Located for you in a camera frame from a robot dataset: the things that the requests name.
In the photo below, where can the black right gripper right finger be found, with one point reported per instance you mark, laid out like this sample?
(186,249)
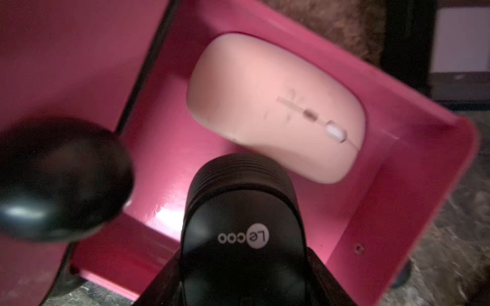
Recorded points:
(324,288)

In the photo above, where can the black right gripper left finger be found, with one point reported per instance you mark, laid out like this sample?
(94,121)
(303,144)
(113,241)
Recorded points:
(165,287)

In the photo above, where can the pink drawer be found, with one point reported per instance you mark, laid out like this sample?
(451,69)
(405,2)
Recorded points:
(362,227)
(85,60)

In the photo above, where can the pale pink computer mouse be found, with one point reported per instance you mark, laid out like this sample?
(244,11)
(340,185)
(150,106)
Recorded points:
(267,99)

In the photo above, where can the black round drawer knob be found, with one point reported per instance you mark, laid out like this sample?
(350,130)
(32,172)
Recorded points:
(62,179)

